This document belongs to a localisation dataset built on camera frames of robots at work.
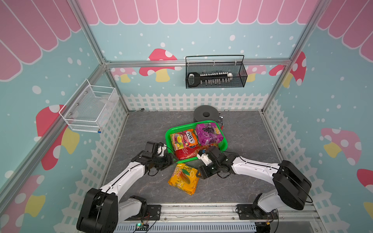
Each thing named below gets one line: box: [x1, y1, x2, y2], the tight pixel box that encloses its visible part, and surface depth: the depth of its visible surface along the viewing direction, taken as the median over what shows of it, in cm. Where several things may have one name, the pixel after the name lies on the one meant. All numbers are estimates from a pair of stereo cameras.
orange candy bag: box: [185, 128, 199, 149], surface depth 96 cm
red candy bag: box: [174, 143, 217, 161], surface depth 92 cm
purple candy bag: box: [195, 122, 224, 147], surface depth 93 cm
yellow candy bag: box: [168, 163, 200, 196], surface depth 82 cm
